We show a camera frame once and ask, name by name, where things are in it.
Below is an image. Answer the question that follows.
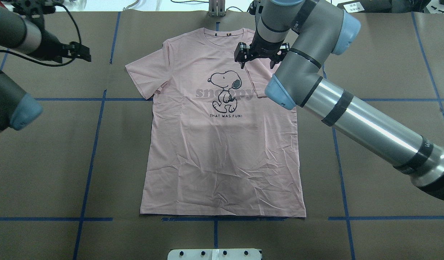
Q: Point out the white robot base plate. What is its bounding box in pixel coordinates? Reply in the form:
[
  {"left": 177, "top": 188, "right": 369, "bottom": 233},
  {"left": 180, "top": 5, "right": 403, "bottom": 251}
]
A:
[{"left": 167, "top": 248, "right": 263, "bottom": 260}]

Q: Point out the pink Snoopy t-shirt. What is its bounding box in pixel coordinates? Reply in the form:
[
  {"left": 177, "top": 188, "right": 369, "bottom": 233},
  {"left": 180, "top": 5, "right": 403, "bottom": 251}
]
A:
[{"left": 125, "top": 28, "right": 306, "bottom": 218}]

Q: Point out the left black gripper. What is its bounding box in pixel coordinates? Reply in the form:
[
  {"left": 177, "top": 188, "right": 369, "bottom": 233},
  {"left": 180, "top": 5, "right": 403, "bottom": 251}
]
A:
[{"left": 34, "top": 31, "right": 92, "bottom": 64}]

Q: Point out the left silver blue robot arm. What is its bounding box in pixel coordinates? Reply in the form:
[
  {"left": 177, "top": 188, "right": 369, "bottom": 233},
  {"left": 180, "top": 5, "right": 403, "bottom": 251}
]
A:
[{"left": 0, "top": 0, "right": 92, "bottom": 134}]

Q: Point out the black device on desk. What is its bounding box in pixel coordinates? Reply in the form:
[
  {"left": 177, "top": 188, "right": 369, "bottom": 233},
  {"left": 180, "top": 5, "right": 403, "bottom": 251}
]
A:
[{"left": 331, "top": 0, "right": 444, "bottom": 14}]

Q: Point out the aluminium frame post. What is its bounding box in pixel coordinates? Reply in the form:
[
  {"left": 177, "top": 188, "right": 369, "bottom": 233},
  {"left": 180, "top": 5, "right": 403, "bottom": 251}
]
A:
[{"left": 208, "top": 0, "right": 226, "bottom": 17}]

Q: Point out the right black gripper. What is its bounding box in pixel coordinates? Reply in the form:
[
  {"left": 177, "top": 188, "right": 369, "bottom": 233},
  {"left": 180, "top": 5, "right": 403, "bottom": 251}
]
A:
[{"left": 234, "top": 41, "right": 290, "bottom": 69}]

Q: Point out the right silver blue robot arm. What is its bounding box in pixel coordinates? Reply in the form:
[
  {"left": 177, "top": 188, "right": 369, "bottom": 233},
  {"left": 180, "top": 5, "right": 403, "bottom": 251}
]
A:
[{"left": 235, "top": 0, "right": 444, "bottom": 201}]

